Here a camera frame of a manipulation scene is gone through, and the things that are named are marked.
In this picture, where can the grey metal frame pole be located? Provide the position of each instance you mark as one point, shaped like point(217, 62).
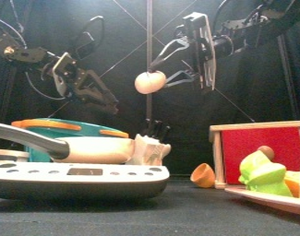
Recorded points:
point(149, 55)

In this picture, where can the green toy lettuce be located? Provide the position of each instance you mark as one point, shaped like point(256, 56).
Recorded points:
point(265, 173)

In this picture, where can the orange toy eggshell half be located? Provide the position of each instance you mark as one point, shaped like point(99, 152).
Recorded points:
point(202, 175)

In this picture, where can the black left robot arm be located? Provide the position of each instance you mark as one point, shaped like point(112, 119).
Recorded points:
point(16, 50)

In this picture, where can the white toy induction cooktop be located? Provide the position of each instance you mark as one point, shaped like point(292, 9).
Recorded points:
point(74, 179)

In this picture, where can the wooden box with red panel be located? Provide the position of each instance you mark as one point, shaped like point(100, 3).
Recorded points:
point(258, 147)

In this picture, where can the white toy knife block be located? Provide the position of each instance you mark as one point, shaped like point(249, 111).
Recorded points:
point(151, 147)

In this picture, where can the white toy egg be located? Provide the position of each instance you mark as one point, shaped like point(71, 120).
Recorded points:
point(150, 82)

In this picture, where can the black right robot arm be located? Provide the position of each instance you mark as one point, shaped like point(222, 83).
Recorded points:
point(262, 24)

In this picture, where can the orange toy food piece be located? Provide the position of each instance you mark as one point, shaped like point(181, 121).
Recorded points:
point(294, 188)

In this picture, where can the white toy frying pan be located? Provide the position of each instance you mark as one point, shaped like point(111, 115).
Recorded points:
point(90, 149)

